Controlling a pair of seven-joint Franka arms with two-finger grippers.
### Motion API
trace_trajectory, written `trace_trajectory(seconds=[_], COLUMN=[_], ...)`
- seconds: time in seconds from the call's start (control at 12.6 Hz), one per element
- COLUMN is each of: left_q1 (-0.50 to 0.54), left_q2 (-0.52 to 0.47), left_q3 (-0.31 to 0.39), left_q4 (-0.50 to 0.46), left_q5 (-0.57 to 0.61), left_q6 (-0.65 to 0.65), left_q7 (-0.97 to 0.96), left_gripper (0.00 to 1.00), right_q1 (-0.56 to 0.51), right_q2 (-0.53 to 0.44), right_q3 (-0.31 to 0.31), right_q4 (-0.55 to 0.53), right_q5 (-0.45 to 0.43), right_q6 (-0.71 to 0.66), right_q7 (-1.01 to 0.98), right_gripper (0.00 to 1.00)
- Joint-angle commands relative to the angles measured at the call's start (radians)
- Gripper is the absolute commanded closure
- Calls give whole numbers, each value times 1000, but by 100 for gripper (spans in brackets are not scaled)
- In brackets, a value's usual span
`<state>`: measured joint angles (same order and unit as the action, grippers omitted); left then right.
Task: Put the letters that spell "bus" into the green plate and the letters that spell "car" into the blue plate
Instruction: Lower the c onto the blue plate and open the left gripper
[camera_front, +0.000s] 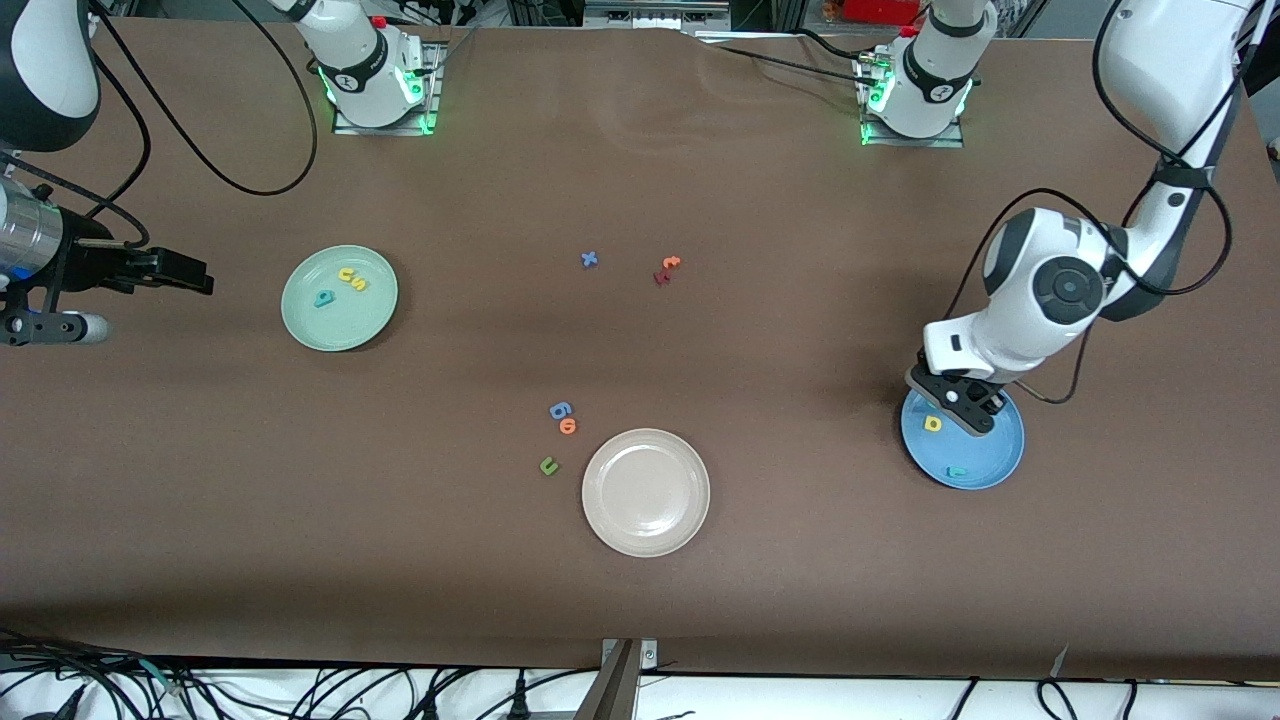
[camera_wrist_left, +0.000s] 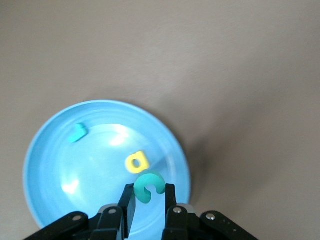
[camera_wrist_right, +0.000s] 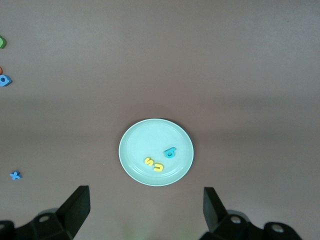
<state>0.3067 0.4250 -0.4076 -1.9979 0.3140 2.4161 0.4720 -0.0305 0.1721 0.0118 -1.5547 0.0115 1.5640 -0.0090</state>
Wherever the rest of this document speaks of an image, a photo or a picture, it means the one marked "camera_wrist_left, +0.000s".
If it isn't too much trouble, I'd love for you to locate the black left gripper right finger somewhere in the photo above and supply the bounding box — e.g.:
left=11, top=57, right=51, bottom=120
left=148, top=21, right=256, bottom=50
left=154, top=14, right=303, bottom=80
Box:
left=161, top=184, right=258, bottom=240

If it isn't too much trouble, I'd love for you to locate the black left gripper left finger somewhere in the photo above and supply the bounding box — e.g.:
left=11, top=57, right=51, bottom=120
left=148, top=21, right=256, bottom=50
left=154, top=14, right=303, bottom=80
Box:
left=23, top=184, right=137, bottom=240

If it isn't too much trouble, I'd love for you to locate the teal letter c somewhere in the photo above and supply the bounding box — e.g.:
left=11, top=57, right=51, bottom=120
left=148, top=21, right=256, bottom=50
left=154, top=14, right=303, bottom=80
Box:
left=133, top=170, right=166, bottom=205

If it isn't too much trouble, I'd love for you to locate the yellow letter a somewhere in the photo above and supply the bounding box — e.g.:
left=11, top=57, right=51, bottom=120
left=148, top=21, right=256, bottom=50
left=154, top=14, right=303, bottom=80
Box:
left=124, top=150, right=151, bottom=174

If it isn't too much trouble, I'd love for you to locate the teal letter r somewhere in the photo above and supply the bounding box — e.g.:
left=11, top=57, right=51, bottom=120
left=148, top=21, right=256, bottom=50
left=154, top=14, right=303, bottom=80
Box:
left=68, top=122, right=88, bottom=144

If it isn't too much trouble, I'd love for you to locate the blue plate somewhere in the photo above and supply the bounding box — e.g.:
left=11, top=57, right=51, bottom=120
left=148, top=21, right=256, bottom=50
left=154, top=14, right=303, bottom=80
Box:
left=22, top=99, right=192, bottom=240

